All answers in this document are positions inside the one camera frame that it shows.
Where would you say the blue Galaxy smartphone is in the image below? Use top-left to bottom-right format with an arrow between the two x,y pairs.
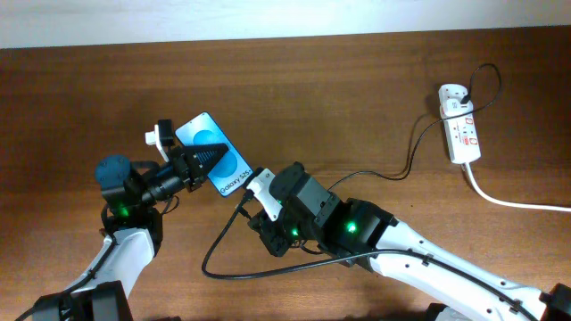
175,112 -> 252,197

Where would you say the black phone charger cable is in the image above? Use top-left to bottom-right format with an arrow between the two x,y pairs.
327,62 -> 503,193

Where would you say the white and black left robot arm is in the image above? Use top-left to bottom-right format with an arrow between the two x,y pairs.
20,144 -> 229,320

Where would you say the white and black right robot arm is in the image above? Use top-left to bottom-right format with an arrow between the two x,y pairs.
245,162 -> 570,320

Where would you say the white charger plug adapter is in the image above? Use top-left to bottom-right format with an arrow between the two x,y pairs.
440,98 -> 474,120

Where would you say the white power strip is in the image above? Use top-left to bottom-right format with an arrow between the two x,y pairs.
438,84 -> 481,165

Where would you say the white power strip cord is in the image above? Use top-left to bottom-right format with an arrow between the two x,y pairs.
461,162 -> 571,213

